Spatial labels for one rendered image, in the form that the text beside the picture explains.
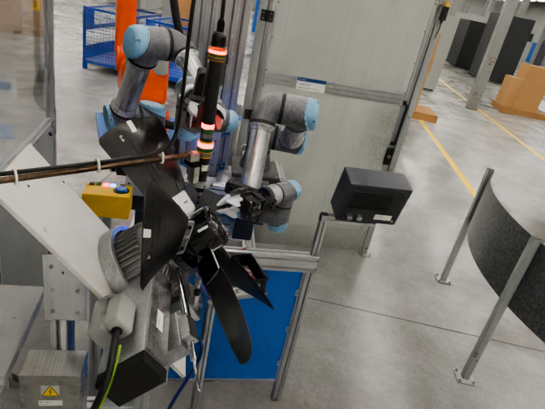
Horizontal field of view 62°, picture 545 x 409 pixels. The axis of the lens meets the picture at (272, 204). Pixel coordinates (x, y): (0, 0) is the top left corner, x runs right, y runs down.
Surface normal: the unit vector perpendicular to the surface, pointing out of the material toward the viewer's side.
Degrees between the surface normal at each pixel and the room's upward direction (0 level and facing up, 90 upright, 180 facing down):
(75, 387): 90
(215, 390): 0
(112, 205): 90
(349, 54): 89
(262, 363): 90
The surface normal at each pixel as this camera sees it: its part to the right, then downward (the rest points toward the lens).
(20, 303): 0.18, -0.88
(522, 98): -0.08, 0.43
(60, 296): 0.16, 0.46
